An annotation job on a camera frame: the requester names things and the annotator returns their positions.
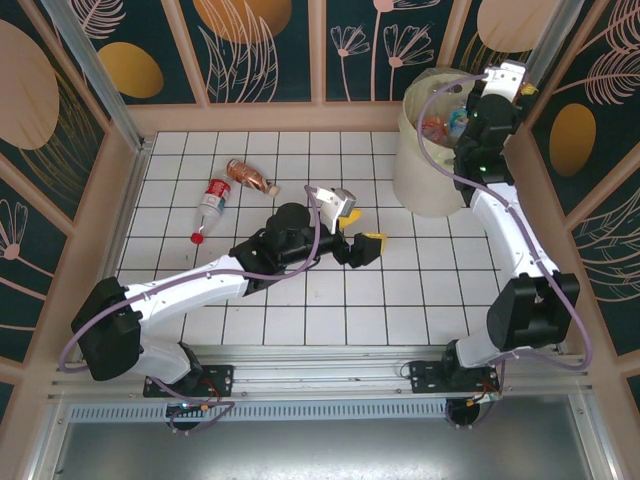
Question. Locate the orange label brown-cap bottle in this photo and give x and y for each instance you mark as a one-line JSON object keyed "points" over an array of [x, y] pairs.
{"points": [[435, 126]]}

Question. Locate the copper coloured plastic bottle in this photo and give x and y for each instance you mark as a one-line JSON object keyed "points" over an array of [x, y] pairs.
{"points": [[245, 173]]}

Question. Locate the cream plastic waste bin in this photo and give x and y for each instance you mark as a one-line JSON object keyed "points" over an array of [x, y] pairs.
{"points": [[425, 185]]}

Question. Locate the red white label bottle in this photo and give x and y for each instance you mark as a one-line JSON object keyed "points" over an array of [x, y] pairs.
{"points": [[216, 195]]}

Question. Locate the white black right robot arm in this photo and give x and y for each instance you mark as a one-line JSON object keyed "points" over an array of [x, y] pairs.
{"points": [[500, 225]]}

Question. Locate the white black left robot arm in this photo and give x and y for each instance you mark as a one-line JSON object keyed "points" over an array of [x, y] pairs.
{"points": [[185, 295]]}

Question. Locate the translucent yellow bin liner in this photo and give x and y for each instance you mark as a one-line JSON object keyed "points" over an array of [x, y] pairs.
{"points": [[415, 107]]}

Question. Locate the grey metal sheet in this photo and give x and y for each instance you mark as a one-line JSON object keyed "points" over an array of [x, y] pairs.
{"points": [[325, 450]]}

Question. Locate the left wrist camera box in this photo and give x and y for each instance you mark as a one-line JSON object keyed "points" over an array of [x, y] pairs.
{"points": [[340, 202]]}

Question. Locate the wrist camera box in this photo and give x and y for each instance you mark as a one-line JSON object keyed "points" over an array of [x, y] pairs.
{"points": [[340, 202], [507, 75]]}

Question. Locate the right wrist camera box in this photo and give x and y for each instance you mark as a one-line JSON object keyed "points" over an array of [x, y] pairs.
{"points": [[507, 75]]}

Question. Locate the aluminium frame post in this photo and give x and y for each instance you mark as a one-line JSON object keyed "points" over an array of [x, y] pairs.
{"points": [[547, 30], [101, 80]]}

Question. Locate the aluminium mounting rail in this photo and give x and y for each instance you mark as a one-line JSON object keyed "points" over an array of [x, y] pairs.
{"points": [[325, 372]]}

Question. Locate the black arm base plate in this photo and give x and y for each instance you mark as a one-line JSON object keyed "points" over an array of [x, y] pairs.
{"points": [[425, 377], [220, 380]]}

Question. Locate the aluminium side rail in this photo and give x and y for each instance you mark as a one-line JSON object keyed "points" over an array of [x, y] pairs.
{"points": [[131, 190]]}

